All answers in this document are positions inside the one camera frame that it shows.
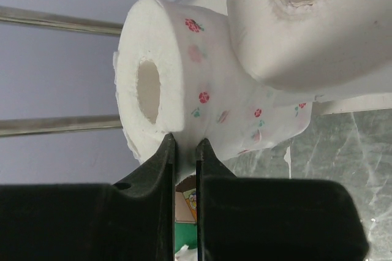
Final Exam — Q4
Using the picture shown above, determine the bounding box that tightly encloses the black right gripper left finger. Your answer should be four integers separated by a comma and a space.
1, 135, 176, 260

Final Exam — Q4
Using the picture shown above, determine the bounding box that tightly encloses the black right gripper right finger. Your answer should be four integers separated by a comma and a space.
196, 140, 369, 260

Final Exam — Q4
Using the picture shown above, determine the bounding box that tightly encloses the green torn wrapped roll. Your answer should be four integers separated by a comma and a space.
175, 183, 198, 260

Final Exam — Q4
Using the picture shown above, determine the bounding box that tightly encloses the white unwrapped loose-end roll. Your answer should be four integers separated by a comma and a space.
227, 0, 391, 92

